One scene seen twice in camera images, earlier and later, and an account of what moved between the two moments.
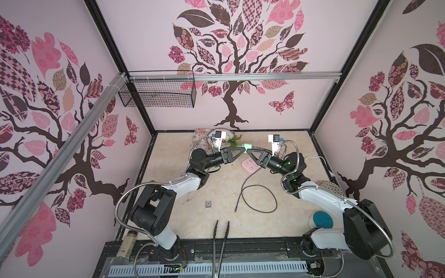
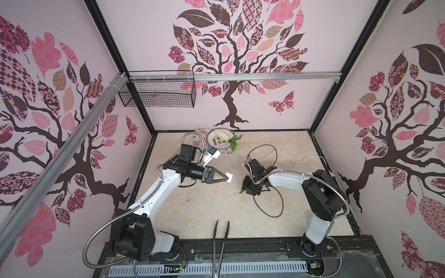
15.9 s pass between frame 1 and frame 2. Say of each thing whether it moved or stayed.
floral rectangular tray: stayed
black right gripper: moved
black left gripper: moved
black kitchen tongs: stayed
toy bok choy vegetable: stayed
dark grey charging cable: moved
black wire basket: stayed
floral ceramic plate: stayed
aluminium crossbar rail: stayed
